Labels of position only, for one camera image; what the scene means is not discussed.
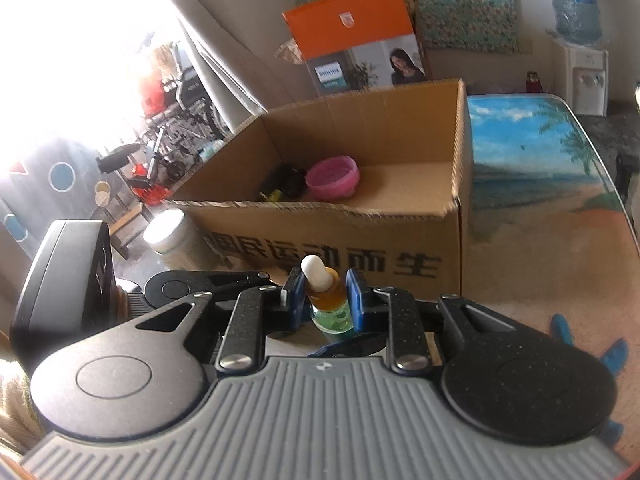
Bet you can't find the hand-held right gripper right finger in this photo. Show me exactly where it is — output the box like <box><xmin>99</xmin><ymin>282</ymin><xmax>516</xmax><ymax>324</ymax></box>
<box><xmin>346</xmin><ymin>267</ymin><xmax>516</xmax><ymax>376</ymax></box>

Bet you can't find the white water dispenser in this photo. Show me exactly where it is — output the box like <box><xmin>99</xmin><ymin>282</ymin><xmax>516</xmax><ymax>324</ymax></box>
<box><xmin>550</xmin><ymin>40</ymin><xmax>610</xmax><ymax>117</ymax></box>

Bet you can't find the floral hanging cloth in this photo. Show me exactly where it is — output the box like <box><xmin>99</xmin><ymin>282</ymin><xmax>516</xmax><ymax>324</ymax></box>
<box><xmin>284</xmin><ymin>0</ymin><xmax>521</xmax><ymax>54</ymax></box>

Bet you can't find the dark blue plastic object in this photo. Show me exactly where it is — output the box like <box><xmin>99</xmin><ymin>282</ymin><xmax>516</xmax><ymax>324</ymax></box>
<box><xmin>306</xmin><ymin>337</ymin><xmax>387</xmax><ymax>359</ymax></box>

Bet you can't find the beige curtain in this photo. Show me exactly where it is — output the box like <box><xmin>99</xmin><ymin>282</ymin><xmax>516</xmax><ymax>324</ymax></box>
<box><xmin>172</xmin><ymin>12</ymin><xmax>268</xmax><ymax>133</ymax></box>

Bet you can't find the wooden stool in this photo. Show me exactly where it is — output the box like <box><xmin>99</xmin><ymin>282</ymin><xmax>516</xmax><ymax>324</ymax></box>
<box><xmin>107</xmin><ymin>206</ymin><xmax>151</xmax><ymax>261</ymax></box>

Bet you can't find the pink plastic bowl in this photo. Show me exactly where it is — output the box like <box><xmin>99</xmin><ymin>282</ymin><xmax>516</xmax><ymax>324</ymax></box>
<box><xmin>305</xmin><ymin>156</ymin><xmax>361</xmax><ymax>200</ymax></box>

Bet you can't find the blue water jug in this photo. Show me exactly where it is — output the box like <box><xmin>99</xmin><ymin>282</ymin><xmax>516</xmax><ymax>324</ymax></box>
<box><xmin>545</xmin><ymin>0</ymin><xmax>604</xmax><ymax>46</ymax></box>

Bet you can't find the large cardboard box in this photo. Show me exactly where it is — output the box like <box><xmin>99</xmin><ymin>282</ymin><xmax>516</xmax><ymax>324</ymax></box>
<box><xmin>162</xmin><ymin>78</ymin><xmax>473</xmax><ymax>302</ymax></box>

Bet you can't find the orange printed carton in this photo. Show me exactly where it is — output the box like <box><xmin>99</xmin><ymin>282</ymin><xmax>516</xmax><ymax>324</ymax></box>
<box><xmin>282</xmin><ymin>0</ymin><xmax>428</xmax><ymax>97</ymax></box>

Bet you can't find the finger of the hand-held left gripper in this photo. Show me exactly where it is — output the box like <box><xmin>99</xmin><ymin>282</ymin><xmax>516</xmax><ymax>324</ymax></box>
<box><xmin>192</xmin><ymin>270</ymin><xmax>282</xmax><ymax>302</ymax></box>

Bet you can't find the black cosmetic tube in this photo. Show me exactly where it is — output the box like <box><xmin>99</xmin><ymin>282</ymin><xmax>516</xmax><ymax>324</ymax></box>
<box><xmin>274</xmin><ymin>162</ymin><xmax>308</xmax><ymax>196</ymax></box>

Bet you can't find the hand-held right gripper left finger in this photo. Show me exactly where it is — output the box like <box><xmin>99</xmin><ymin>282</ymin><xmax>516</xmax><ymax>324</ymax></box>
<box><xmin>135</xmin><ymin>267</ymin><xmax>307</xmax><ymax>374</ymax></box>

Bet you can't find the grey cloth with blue circles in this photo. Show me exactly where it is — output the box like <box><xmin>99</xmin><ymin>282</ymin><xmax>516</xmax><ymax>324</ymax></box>
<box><xmin>0</xmin><ymin>142</ymin><xmax>108</xmax><ymax>261</ymax></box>

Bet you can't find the white lidded plastic bottle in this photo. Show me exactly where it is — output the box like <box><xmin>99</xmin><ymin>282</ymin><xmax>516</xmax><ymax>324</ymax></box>
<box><xmin>142</xmin><ymin>209</ymin><xmax>207</xmax><ymax>273</ymax></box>

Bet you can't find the red and black parked vehicle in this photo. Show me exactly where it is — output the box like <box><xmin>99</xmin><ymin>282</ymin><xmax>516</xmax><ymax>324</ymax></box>
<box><xmin>137</xmin><ymin>40</ymin><xmax>228</xmax><ymax>141</ymax></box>

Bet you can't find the dark grey mat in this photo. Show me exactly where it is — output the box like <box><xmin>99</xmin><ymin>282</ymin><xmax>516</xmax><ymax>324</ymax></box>
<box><xmin>575</xmin><ymin>110</ymin><xmax>640</xmax><ymax>161</ymax></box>

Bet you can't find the black padded seat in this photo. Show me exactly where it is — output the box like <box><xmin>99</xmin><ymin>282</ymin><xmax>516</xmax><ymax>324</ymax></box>
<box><xmin>97</xmin><ymin>142</ymin><xmax>143</xmax><ymax>171</ymax></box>

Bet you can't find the orange green dropper bottle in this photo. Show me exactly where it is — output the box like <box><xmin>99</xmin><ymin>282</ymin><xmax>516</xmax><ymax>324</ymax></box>
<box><xmin>300</xmin><ymin>255</ymin><xmax>349</xmax><ymax>334</ymax></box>

